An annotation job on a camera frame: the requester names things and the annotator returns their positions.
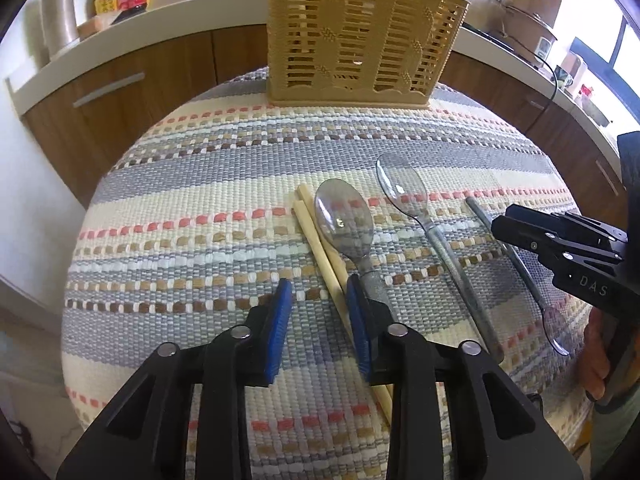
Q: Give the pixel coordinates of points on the small red object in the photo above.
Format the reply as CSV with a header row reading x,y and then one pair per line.
x,y
586,91

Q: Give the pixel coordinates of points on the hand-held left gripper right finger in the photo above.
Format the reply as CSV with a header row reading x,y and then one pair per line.
x,y
357,330

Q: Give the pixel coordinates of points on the beige rice cooker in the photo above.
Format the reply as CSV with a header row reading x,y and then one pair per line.
x,y
530,30

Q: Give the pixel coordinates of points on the white kettle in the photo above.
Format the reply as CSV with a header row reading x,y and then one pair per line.
x,y
575,67

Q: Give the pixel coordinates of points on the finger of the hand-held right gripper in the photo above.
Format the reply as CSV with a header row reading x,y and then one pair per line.
x,y
545,250
575,225

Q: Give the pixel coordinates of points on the striped woven mat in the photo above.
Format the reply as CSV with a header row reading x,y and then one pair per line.
x,y
200,210

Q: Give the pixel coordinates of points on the wooden base cabinet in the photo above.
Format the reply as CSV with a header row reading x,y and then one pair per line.
x,y
165,90

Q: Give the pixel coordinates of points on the steel thermos flask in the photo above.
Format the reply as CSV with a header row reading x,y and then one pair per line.
x,y
60,15

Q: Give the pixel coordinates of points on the window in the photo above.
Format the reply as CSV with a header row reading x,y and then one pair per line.
x,y
625,60

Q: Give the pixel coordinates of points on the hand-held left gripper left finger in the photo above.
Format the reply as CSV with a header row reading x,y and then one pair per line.
x,y
280,330

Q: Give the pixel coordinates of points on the person's right hand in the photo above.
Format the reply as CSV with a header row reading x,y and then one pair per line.
x,y
594,355

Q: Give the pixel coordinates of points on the wooden block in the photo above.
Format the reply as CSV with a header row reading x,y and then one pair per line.
x,y
97,24

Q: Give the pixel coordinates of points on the person's grey-green clothing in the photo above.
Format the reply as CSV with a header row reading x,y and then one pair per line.
x,y
620,440

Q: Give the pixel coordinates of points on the yellow plastic utensil basket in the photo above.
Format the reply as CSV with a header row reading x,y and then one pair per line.
x,y
320,35

